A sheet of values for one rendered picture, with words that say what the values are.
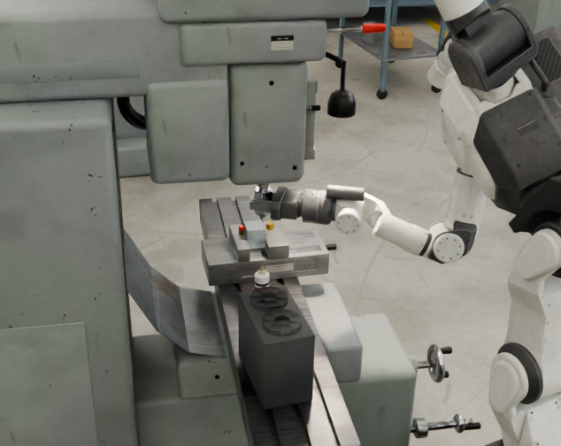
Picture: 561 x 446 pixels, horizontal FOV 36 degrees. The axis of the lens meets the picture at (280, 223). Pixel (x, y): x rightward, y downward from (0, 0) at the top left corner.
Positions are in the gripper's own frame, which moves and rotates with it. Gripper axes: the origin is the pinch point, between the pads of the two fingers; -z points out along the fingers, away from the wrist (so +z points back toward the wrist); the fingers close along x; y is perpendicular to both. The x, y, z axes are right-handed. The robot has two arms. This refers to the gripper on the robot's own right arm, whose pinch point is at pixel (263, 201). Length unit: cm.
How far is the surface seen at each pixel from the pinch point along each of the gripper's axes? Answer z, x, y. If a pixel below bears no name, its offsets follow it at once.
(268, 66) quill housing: 3.3, 9.1, -39.6
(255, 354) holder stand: 6.9, 40.8, 18.5
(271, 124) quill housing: 4.0, 9.3, -25.6
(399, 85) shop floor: 10, -452, 122
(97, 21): -31, 24, -52
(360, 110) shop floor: -14, -392, 121
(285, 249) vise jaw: 4.1, -10.1, 19.5
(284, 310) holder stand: 12.5, 34.8, 9.5
